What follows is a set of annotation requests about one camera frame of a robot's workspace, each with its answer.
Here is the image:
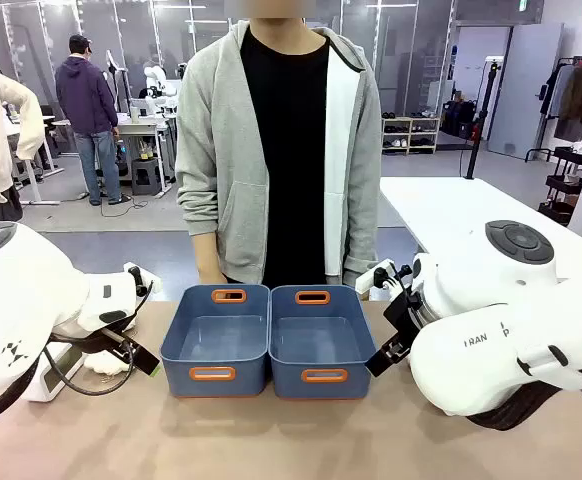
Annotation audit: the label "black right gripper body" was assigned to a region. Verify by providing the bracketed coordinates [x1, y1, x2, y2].
[382, 292, 425, 351]

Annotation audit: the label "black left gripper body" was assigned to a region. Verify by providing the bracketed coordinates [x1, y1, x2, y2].
[50, 325, 128, 357]

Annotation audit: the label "white sheep plush toy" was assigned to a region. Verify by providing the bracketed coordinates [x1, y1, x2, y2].
[84, 349, 133, 375]

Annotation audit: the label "person's right hand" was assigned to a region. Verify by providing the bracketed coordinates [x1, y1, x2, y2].
[193, 233, 229, 286]

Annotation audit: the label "white folding table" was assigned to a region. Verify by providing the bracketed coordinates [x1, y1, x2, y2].
[379, 176, 582, 282]

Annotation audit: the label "grey step stool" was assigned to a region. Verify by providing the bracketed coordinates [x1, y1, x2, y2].
[129, 156, 163, 197]

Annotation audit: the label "wooden shoe rack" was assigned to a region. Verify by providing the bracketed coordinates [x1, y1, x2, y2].
[381, 116, 442, 156]

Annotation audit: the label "black bags pile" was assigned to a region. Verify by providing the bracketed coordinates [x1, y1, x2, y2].
[440, 98, 480, 141]

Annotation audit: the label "person in grey hoodie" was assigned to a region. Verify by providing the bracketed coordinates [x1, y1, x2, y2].
[174, 17, 383, 301]

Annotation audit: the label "black utility cart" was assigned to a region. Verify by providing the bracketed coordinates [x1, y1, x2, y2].
[537, 145, 582, 227]

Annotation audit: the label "black tripod pole stand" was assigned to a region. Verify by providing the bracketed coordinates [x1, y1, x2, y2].
[464, 56, 503, 181]

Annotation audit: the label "white background desk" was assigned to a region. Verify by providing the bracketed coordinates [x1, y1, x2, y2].
[114, 110, 178, 197]

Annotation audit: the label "person in purple hoodie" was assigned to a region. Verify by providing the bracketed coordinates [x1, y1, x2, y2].
[54, 33, 133, 207]

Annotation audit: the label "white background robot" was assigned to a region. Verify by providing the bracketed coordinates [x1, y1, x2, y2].
[138, 60, 181, 115]

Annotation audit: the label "black clothes rack with garments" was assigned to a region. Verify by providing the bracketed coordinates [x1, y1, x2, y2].
[524, 55, 582, 164]

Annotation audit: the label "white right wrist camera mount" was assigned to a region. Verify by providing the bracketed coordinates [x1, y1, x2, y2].
[354, 258, 398, 293]

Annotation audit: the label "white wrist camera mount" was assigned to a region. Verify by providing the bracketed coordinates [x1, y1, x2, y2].
[122, 260, 164, 297]
[354, 258, 398, 293]

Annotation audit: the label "thin black left gripper cable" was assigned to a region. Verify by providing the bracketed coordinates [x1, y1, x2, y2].
[43, 343, 137, 398]

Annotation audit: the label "blue basket orange handles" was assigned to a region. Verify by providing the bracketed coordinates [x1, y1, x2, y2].
[268, 284, 378, 401]
[159, 284, 273, 400]

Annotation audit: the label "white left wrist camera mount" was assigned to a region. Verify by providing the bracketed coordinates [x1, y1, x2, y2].
[122, 260, 164, 297]

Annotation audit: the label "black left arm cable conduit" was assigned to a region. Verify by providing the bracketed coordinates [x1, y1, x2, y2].
[0, 357, 41, 428]

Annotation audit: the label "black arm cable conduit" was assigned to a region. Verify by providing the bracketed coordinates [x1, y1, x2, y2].
[463, 362, 582, 432]
[0, 357, 41, 428]

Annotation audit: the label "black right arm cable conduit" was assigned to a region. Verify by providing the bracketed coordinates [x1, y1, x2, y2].
[463, 362, 582, 432]

